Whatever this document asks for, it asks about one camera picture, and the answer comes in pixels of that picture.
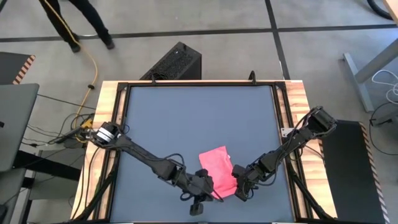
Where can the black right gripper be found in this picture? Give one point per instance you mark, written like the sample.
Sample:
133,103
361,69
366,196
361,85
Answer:
248,183

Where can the black mat with striped edge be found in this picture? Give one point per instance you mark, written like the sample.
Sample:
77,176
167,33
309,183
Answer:
345,171
9,67

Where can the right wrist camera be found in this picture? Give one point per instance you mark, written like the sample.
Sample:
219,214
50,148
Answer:
238,171

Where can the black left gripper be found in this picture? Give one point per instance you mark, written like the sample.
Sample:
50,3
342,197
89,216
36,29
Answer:
196,185

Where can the grey desk leg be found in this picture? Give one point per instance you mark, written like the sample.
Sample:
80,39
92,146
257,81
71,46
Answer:
357,81

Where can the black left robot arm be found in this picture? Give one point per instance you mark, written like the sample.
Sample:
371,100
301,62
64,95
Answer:
140,152

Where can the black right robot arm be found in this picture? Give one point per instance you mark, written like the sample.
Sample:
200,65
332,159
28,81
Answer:
292,140

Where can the pink terry towel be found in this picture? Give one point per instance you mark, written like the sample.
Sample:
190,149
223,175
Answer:
219,171

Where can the black frame clamp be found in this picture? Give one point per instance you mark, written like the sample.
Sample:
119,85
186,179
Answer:
153,81
252,79

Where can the grey side desk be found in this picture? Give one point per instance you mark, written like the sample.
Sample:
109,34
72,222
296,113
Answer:
56,189

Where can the person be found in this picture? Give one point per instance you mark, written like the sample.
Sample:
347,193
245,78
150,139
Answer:
93,18

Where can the black perforated computer tower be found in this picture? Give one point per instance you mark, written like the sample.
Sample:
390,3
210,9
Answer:
177,62

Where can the wooden desk top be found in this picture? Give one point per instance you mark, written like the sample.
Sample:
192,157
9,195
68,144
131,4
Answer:
392,7

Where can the blue-grey table mat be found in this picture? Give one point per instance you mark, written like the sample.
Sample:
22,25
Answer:
202,109

